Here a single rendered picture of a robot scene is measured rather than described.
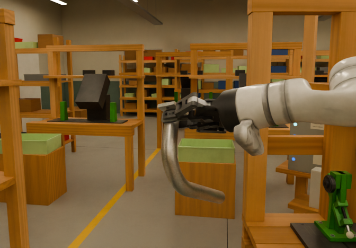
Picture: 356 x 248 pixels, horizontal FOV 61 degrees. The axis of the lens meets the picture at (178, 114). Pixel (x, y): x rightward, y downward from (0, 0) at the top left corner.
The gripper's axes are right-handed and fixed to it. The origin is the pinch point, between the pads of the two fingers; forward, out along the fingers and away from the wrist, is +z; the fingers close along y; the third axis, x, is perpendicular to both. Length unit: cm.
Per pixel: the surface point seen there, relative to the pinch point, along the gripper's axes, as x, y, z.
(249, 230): 10, -97, 20
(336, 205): -2, -101, -16
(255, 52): -61, -62, 6
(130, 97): -475, -650, 672
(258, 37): -66, -60, 3
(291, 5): -79, -60, -11
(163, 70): -560, -658, 541
